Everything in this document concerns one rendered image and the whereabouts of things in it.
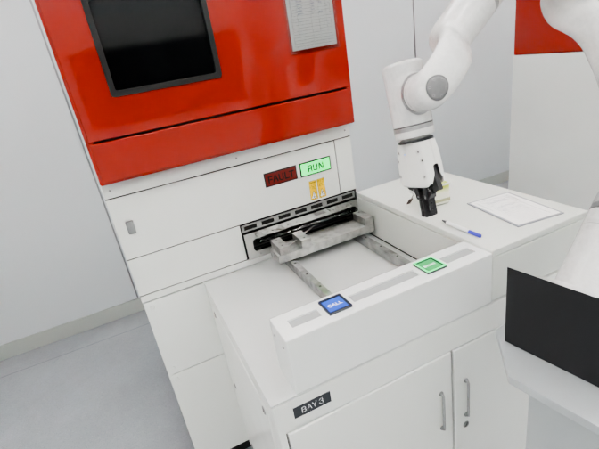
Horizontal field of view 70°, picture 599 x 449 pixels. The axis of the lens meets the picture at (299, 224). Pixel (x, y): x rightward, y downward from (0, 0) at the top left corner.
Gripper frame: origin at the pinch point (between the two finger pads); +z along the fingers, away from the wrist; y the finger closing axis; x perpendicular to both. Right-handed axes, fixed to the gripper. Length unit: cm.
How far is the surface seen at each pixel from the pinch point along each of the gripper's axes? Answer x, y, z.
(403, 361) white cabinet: -12.8, -2.9, 34.5
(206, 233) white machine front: -41, -60, 1
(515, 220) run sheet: 31.9, -6.5, 13.6
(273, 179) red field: -15, -57, -10
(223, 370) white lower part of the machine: -48, -71, 53
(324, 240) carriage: -5, -50, 14
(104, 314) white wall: -98, -223, 59
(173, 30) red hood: -36, -43, -56
